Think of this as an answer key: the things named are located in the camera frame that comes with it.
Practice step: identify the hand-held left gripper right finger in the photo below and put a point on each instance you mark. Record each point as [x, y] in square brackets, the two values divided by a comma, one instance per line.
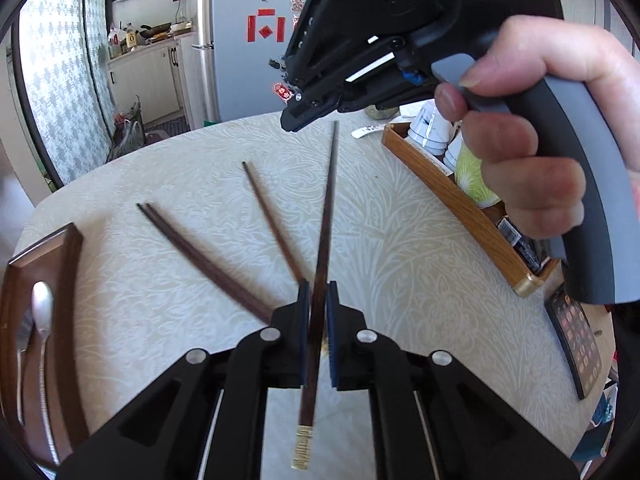
[334, 340]

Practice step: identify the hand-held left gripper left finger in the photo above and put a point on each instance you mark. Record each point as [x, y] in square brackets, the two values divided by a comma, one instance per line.
[303, 335]

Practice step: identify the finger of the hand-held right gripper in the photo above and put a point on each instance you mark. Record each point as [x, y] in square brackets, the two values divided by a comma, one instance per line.
[320, 105]
[310, 60]

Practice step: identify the dark wooden chopstick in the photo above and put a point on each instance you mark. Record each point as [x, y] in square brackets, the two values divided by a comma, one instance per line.
[200, 262]
[210, 257]
[272, 219]
[324, 240]

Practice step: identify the dark brown wooden tray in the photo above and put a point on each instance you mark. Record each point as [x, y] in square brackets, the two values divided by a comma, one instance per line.
[70, 285]

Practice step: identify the large metal spoon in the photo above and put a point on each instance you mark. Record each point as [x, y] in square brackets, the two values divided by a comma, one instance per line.
[42, 305]

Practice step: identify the small pointed metal spoon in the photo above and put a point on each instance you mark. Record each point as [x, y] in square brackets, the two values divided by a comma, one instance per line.
[22, 350]

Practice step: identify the person's right hand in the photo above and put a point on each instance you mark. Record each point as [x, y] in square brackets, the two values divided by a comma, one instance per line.
[540, 185]

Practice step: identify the white ceramic spoon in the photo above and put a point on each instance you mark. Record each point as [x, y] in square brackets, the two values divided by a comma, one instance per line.
[365, 131]

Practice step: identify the red paper sticker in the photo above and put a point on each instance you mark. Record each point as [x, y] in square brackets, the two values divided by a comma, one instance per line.
[267, 25]

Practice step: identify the grey round stone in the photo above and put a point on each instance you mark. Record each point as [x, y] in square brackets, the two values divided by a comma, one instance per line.
[382, 112]

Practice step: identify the silver refrigerator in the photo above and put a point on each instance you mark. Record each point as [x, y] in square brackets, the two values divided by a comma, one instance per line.
[235, 70]

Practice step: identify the light wooden tray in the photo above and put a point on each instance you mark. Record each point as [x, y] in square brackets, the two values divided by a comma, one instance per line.
[450, 190]

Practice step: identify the black wok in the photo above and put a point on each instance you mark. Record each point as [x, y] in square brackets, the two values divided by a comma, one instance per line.
[156, 30]

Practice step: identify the white kitchen cabinet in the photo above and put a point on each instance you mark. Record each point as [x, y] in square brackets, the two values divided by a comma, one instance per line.
[150, 80]

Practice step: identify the green ceramic cup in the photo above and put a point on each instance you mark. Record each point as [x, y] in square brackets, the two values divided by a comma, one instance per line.
[472, 180]

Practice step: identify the yellow label bottle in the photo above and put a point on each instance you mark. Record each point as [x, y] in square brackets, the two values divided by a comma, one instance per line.
[131, 39]

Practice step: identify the grey plastic bag bundle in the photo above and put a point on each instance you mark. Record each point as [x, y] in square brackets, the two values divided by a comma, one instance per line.
[129, 130]

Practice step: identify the clear oil bottle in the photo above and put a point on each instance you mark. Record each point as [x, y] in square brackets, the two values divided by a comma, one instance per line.
[116, 42]

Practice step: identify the dark small packet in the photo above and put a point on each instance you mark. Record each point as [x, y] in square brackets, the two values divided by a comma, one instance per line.
[520, 245]

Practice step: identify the black smartphone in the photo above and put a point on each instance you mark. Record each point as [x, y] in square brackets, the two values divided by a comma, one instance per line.
[575, 345]

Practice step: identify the patterned sliding door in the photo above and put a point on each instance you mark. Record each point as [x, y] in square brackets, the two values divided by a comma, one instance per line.
[65, 60]

